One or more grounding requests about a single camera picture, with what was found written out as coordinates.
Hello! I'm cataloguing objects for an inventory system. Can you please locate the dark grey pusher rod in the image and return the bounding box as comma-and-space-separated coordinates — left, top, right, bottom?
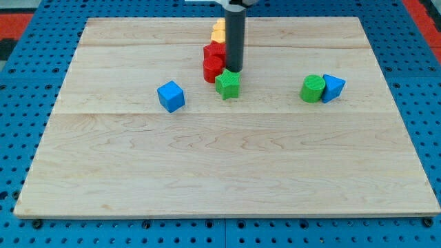
224, 1, 246, 72

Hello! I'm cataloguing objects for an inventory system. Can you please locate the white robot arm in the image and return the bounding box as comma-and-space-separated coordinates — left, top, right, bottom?
185, 0, 259, 8

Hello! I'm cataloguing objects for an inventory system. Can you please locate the wooden board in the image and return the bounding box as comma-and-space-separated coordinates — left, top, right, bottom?
14, 17, 440, 220

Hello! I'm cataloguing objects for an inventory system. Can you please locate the red block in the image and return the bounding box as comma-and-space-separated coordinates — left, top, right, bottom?
203, 41, 226, 66

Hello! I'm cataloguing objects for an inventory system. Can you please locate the red cylinder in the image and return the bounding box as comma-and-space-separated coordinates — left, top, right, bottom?
203, 56, 224, 83

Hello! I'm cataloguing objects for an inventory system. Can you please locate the green cylinder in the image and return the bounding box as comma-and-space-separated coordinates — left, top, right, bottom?
300, 74, 326, 103

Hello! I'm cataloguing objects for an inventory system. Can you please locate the blue cube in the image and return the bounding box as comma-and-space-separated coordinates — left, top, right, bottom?
157, 81, 185, 113

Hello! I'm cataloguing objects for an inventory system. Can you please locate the blue triangle block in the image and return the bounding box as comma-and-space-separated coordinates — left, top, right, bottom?
321, 74, 346, 103

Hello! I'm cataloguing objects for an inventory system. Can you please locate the yellow heart block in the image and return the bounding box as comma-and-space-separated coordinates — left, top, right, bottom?
212, 18, 225, 31

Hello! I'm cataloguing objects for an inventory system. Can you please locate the green star block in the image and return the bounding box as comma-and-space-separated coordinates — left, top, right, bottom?
215, 69, 240, 100

